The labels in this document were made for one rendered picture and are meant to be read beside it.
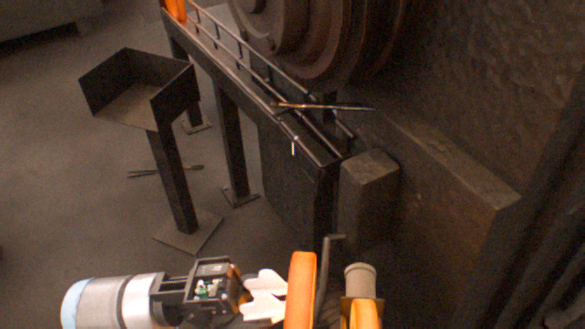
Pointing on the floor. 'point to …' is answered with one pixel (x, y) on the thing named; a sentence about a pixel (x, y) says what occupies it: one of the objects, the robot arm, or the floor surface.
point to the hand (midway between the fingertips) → (299, 300)
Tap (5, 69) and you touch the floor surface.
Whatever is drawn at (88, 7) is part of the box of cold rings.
